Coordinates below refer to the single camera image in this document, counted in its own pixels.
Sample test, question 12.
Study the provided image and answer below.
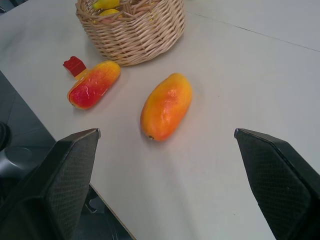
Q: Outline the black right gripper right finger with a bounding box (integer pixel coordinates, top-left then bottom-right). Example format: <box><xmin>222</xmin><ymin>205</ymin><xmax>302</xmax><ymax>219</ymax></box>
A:
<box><xmin>234</xmin><ymin>128</ymin><xmax>320</xmax><ymax>240</ymax></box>

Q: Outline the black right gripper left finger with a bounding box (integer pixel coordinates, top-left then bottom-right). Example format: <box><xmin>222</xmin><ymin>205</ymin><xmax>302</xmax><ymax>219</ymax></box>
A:
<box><xmin>0</xmin><ymin>128</ymin><xmax>101</xmax><ymax>240</ymax></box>

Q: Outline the woven wicker basket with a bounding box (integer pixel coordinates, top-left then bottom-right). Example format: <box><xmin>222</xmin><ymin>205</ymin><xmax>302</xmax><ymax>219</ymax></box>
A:
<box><xmin>75</xmin><ymin>0</ymin><xmax>186</xmax><ymax>67</ymax></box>

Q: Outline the silver robot body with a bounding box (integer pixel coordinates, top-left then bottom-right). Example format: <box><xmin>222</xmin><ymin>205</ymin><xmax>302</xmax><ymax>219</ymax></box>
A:
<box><xmin>0</xmin><ymin>146</ymin><xmax>33</xmax><ymax>178</ymax></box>

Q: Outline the red and orange mango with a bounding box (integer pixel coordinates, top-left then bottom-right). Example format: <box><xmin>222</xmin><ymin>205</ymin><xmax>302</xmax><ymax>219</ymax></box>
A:
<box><xmin>67</xmin><ymin>60</ymin><xmax>122</xmax><ymax>110</ymax></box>

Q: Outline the red toy brick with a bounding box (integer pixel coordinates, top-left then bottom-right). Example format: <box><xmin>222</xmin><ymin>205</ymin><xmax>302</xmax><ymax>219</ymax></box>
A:
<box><xmin>62</xmin><ymin>55</ymin><xmax>87</xmax><ymax>78</ymax></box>

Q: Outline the yellow lemon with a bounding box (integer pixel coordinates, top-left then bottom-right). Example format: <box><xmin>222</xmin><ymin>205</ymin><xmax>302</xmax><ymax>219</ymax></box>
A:
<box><xmin>99</xmin><ymin>8</ymin><xmax>124</xmax><ymax>19</ymax></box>

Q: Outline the yellow banana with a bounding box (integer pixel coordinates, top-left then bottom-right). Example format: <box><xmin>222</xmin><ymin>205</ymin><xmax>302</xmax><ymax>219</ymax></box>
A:
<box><xmin>92</xmin><ymin>0</ymin><xmax>121</xmax><ymax>10</ymax></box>

